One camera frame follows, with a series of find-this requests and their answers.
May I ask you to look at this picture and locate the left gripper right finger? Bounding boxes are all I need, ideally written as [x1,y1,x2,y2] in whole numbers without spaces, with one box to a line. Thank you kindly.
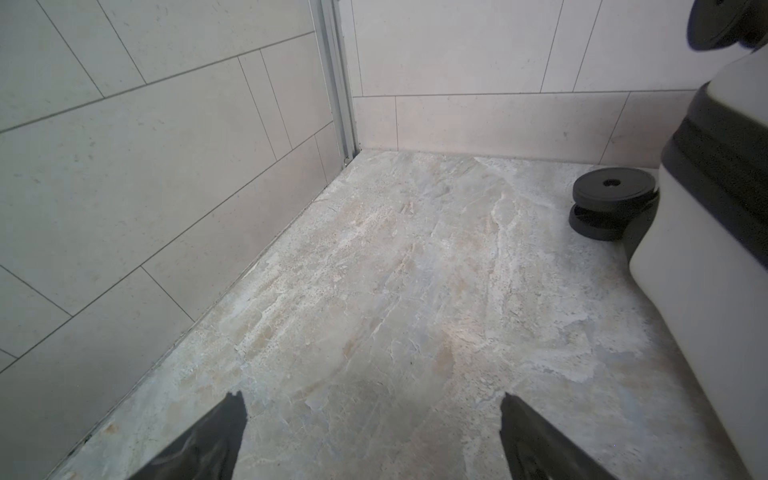
[499,392,615,479]

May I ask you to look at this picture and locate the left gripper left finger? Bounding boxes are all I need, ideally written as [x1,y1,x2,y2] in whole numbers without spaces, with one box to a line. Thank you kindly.
[129,391,248,480]

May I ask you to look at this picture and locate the white suitcase with black lining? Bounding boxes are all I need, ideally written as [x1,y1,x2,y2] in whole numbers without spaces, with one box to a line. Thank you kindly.
[569,1,767,479]

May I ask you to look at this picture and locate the left corner metal profile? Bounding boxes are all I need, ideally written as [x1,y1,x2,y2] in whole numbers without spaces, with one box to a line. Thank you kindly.
[308,0,360,167]

